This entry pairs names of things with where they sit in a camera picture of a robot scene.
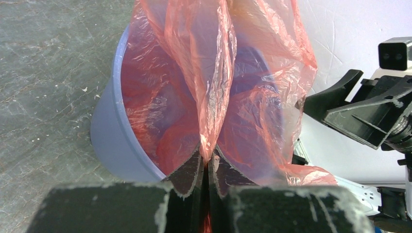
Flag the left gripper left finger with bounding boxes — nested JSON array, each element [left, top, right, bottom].
[[27, 148, 204, 233]]

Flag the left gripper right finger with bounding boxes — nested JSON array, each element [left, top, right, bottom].
[[208, 147, 375, 233]]

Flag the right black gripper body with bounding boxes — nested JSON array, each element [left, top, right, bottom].
[[354, 75, 412, 151]]

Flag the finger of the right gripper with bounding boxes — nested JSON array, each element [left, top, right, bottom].
[[323, 96, 412, 150], [303, 69, 363, 121]]

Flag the red translucent trash bag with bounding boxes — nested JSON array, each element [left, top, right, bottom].
[[121, 0, 337, 186]]

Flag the blue plastic trash bin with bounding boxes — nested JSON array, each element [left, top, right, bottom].
[[90, 24, 291, 183]]

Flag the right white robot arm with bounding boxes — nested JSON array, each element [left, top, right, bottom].
[[293, 68, 412, 233]]

